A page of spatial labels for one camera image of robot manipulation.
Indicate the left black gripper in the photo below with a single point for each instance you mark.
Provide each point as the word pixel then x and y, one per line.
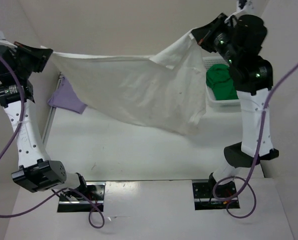
pixel 41 56

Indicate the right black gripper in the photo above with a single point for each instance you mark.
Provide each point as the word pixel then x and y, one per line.
pixel 201 34

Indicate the purple t shirt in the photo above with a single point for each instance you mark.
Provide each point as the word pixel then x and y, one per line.
pixel 65 98

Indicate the white t shirt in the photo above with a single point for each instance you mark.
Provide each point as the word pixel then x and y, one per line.
pixel 166 90

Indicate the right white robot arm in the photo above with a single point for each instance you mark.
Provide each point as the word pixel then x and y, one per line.
pixel 253 81

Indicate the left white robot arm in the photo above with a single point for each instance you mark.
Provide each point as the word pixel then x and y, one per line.
pixel 36 171

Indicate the green t shirt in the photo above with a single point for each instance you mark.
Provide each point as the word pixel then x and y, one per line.
pixel 220 82

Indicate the white plastic laundry basket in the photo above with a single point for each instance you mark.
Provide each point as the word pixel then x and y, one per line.
pixel 209 61

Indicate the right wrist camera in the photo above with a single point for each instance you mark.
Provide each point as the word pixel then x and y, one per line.
pixel 243 7

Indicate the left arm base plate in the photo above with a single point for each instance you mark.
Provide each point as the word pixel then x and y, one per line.
pixel 69 203

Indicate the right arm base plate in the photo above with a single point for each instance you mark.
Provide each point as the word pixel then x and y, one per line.
pixel 204 199

